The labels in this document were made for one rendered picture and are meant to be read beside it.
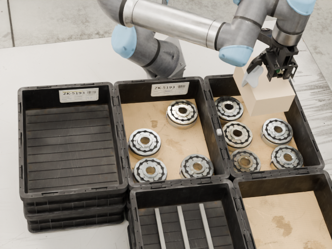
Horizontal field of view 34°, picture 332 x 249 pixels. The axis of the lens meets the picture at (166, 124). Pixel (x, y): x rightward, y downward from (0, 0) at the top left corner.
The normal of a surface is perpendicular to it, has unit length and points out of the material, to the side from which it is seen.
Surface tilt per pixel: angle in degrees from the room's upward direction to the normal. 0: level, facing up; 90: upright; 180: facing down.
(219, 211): 0
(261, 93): 0
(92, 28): 0
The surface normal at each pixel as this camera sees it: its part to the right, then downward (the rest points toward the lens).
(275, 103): 0.25, 0.79
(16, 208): 0.10, -0.60
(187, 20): -0.29, -0.26
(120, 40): -0.72, -0.19
